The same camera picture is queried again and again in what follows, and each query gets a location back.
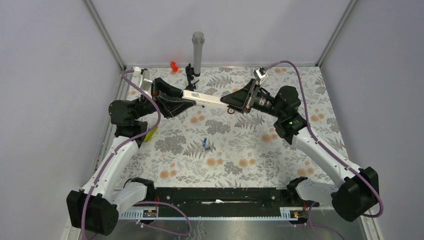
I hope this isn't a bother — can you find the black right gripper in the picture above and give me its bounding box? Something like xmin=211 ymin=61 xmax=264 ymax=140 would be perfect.
xmin=220 ymin=78 xmax=284 ymax=119

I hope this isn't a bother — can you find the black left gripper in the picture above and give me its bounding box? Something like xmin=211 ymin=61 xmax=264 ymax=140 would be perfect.
xmin=133 ymin=78 xmax=196 ymax=120

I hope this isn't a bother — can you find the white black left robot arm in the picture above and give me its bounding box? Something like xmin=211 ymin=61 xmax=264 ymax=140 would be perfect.
xmin=66 ymin=78 xmax=197 ymax=236

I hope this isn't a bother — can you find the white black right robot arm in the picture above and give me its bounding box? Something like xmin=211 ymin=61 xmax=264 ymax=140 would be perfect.
xmin=220 ymin=79 xmax=381 ymax=222

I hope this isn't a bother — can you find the brown poker chip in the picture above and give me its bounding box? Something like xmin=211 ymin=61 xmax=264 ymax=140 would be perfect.
xmin=227 ymin=108 xmax=235 ymax=115

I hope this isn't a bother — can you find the orange plastic clip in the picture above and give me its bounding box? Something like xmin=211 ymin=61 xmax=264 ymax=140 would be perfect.
xmin=170 ymin=61 xmax=179 ymax=73

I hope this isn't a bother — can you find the black microphone stand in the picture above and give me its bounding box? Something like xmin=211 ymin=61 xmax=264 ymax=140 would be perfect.
xmin=184 ymin=63 xmax=199 ymax=92

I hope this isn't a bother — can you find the yellow green block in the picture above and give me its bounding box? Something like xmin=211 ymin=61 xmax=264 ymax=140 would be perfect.
xmin=143 ymin=127 xmax=158 ymax=143

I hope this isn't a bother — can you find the grey microphone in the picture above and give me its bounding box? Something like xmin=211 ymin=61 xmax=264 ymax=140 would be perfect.
xmin=192 ymin=31 xmax=205 ymax=77

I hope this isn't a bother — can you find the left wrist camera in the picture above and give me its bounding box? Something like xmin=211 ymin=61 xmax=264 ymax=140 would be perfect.
xmin=131 ymin=67 xmax=153 ymax=97

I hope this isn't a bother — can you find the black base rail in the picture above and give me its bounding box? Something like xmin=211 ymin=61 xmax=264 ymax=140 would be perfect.
xmin=136 ymin=187 xmax=312 ymax=217

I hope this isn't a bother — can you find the slotted grey cable duct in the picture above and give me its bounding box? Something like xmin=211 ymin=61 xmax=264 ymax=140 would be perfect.
xmin=118 ymin=207 xmax=301 ymax=221

